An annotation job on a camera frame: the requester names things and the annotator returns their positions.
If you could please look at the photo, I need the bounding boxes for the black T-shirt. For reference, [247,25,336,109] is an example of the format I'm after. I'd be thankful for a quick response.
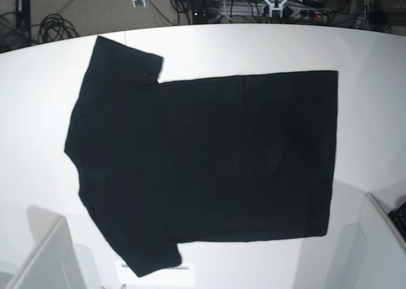
[65,37,338,277]

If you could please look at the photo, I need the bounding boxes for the white slotted panel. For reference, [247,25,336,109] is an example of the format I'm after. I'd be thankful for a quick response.
[114,261,195,288]

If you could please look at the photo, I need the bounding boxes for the grey partition left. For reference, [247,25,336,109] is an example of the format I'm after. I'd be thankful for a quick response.
[1,205,102,288]

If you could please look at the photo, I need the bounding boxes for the grey partition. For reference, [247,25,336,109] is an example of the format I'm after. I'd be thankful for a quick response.
[1,205,102,288]
[325,194,405,288]

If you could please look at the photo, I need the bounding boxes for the grey partition right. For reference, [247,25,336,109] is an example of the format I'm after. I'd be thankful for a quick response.
[325,194,405,288]

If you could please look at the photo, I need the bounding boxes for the black keyboard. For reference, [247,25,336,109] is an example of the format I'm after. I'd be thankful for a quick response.
[388,203,406,240]

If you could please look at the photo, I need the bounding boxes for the coiled black cables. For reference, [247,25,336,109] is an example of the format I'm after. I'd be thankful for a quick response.
[37,13,80,44]

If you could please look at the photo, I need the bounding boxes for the black stand post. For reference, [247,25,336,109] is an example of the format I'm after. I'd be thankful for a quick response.
[15,0,32,46]

